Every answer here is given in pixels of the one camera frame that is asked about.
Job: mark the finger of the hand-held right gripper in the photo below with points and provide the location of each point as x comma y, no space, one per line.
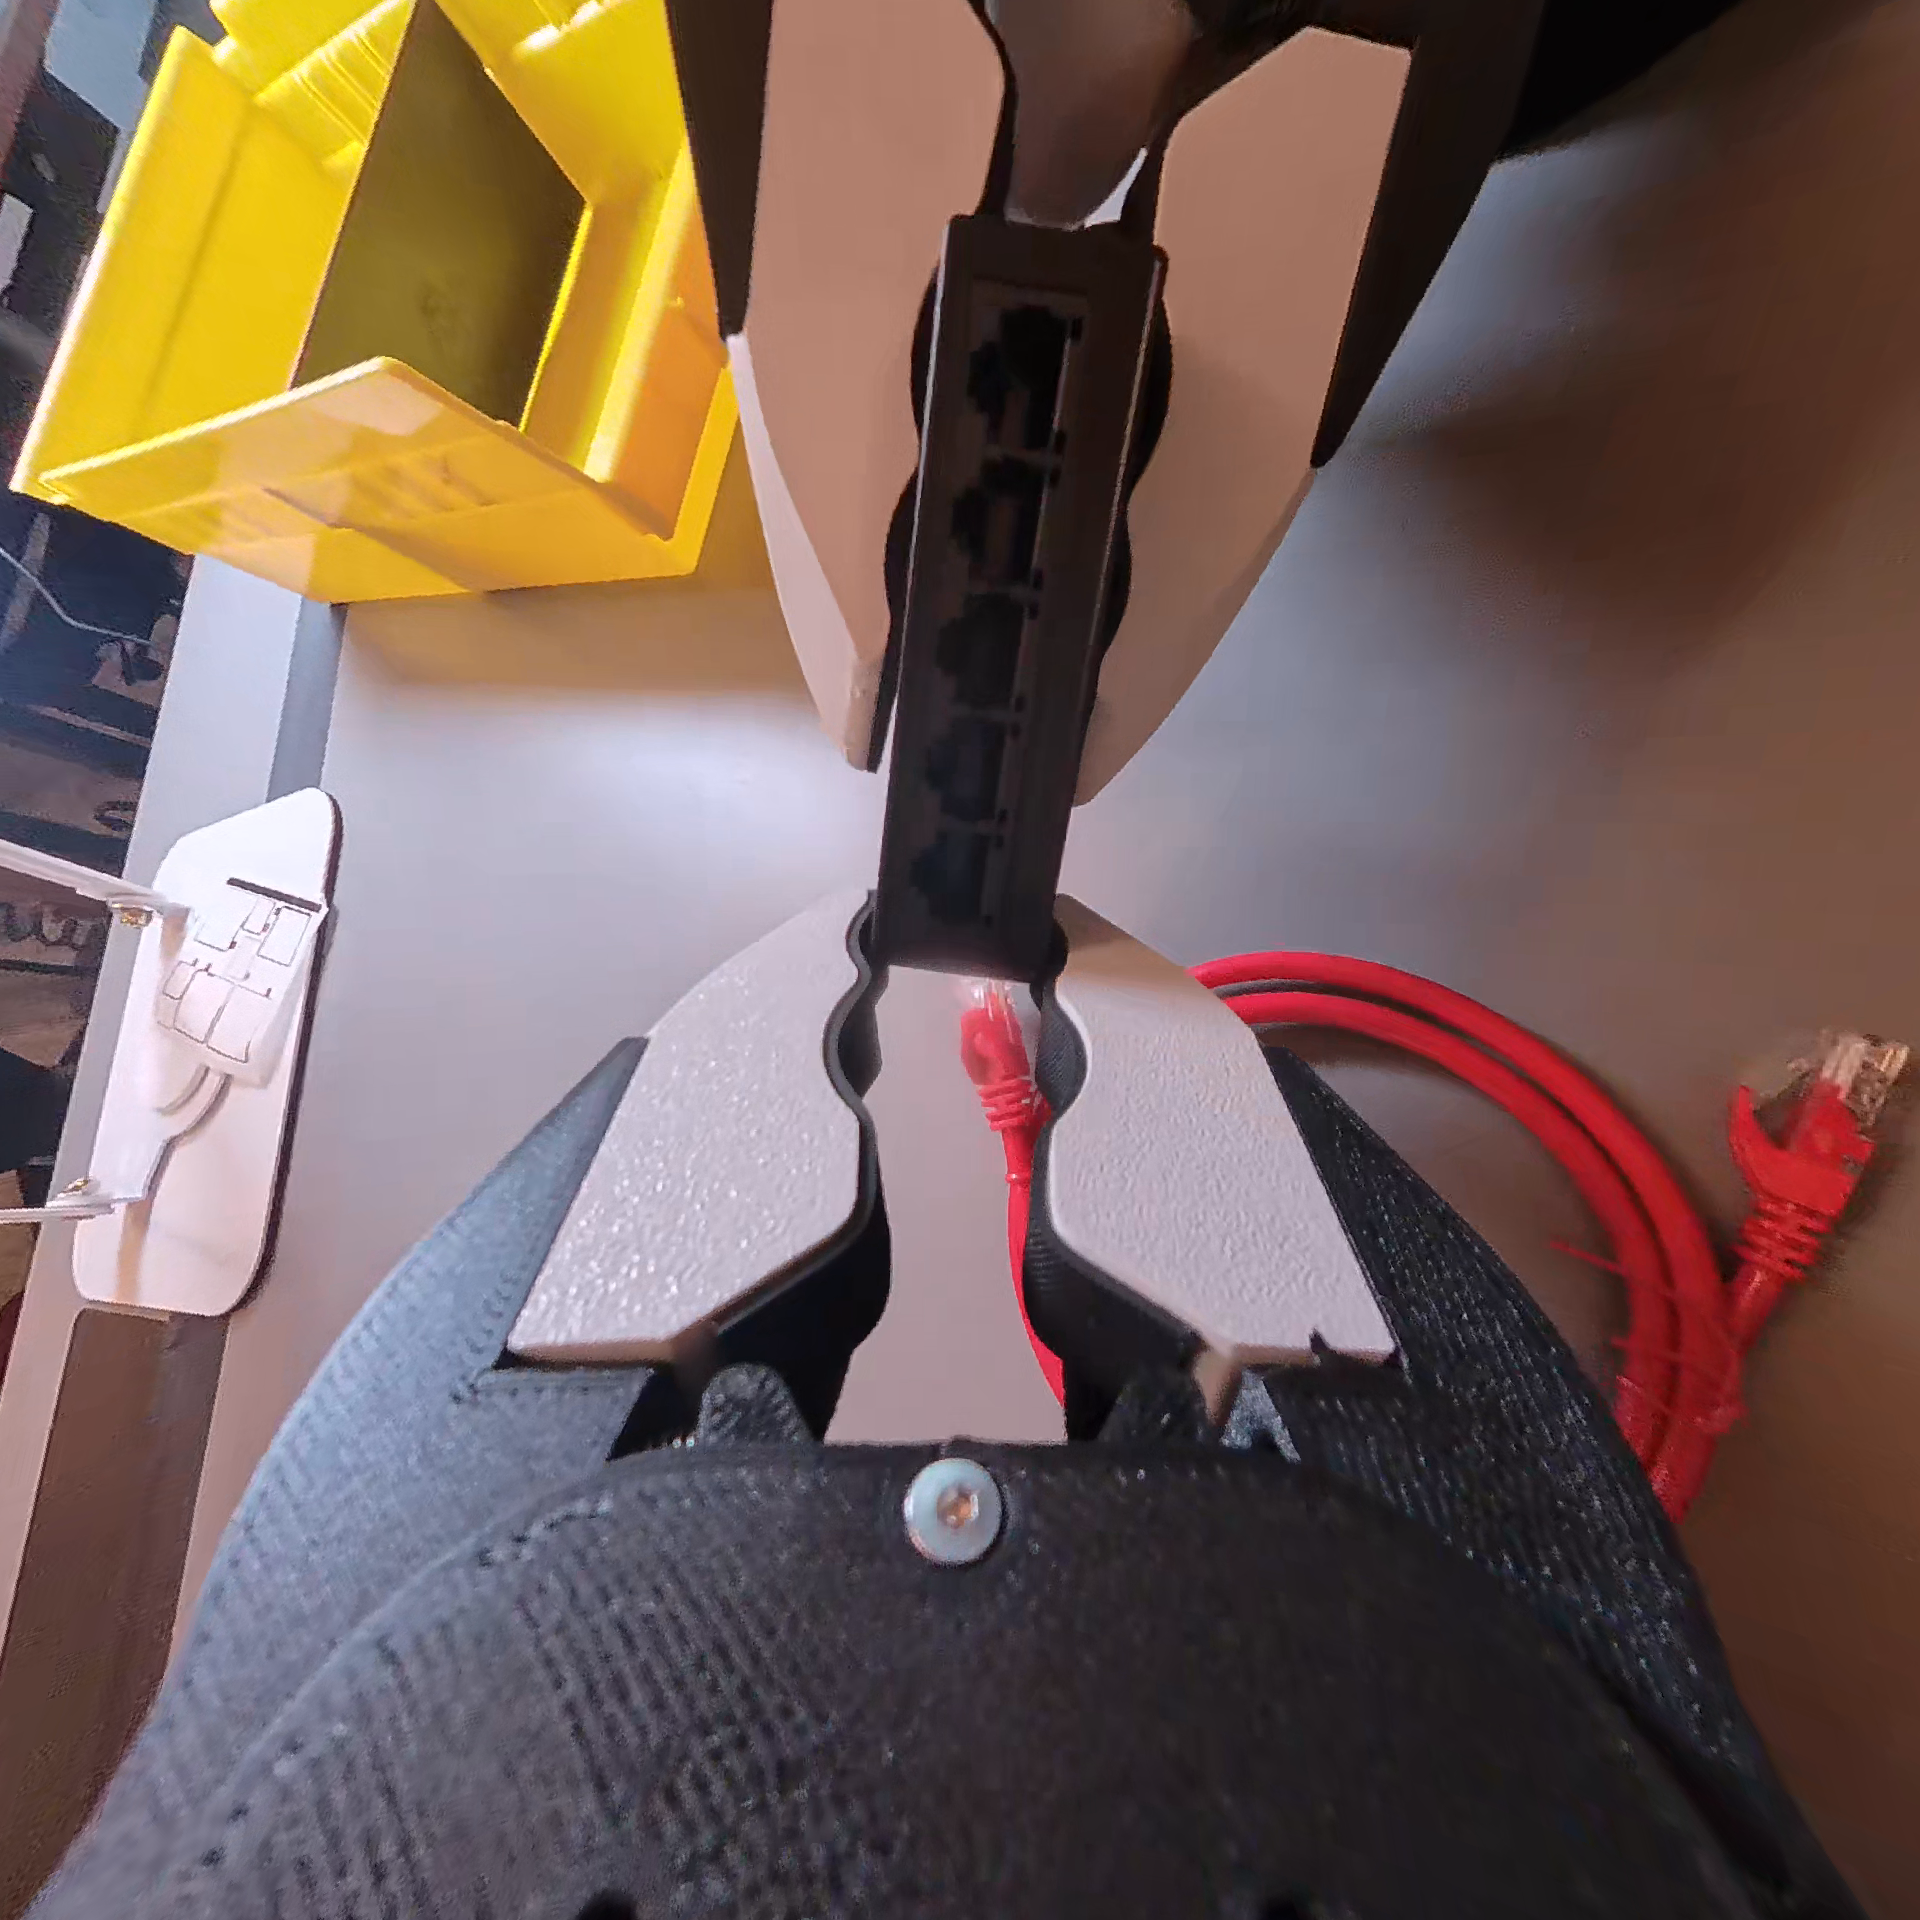
840,375
1261,330

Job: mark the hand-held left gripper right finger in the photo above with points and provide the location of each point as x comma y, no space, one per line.
1200,1154

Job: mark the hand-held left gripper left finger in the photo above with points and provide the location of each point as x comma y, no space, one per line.
704,1142

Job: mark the black network switch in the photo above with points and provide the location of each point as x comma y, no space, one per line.
1019,601

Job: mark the yellow plastic bin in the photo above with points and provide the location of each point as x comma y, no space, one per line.
224,346

